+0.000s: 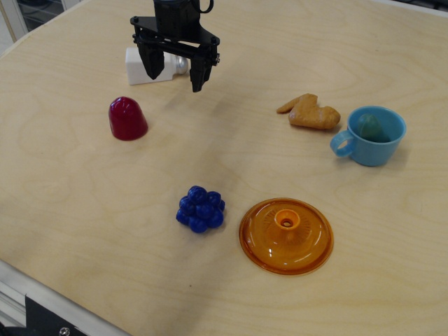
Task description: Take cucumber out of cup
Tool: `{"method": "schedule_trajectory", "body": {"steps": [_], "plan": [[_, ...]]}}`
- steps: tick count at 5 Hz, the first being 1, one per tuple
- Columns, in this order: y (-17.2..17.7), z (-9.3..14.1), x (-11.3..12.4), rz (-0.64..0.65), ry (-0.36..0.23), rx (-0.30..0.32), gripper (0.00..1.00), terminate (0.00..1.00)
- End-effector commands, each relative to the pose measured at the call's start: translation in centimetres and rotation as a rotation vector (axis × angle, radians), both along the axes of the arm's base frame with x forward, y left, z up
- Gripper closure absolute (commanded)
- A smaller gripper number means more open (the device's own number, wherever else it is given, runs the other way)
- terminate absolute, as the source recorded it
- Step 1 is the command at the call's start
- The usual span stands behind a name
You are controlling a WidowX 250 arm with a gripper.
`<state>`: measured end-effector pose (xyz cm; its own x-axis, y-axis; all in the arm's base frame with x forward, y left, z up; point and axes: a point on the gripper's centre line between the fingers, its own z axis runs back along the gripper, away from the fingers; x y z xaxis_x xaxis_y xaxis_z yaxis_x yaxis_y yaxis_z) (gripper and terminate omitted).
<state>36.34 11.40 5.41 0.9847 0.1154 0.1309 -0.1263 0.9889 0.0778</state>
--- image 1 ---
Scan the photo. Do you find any white salt shaker silver cap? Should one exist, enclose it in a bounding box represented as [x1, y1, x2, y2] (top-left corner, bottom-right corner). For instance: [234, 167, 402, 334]
[125, 48, 189, 85]

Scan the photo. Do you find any toy fried chicken wing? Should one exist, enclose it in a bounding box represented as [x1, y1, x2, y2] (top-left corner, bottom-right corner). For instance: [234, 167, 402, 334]
[276, 93, 341, 130]

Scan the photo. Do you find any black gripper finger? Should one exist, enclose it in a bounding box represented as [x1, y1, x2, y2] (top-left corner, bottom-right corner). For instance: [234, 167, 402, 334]
[190, 48, 214, 92]
[137, 43, 165, 80]

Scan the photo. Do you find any orange transparent pot lid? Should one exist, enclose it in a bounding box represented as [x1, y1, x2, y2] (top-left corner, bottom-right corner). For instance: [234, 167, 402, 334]
[239, 198, 334, 275]

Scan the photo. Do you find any aluminium table frame rail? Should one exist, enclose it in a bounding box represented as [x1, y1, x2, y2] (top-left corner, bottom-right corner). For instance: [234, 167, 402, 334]
[1, 261, 128, 335]

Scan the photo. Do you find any green toy cucumber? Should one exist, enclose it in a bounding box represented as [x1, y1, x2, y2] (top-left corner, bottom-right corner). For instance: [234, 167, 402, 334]
[357, 113, 390, 143]

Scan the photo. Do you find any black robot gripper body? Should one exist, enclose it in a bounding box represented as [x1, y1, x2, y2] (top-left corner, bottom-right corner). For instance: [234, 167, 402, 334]
[130, 1, 220, 65]

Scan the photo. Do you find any blue toy grape bunch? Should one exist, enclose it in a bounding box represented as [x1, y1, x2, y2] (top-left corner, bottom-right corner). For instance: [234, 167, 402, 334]
[176, 185, 225, 234]

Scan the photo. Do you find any light blue plastic cup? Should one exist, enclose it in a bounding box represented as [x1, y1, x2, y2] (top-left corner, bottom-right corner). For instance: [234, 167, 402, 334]
[330, 106, 407, 167]

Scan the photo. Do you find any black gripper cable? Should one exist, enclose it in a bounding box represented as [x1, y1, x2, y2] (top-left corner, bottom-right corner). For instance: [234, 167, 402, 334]
[191, 0, 215, 15]

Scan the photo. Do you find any dark red plastic dome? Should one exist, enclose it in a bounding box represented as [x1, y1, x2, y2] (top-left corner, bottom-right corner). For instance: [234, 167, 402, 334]
[108, 97, 148, 141]

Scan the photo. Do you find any black bracket with screw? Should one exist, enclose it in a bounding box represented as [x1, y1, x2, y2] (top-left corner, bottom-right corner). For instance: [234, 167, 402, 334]
[25, 296, 86, 336]

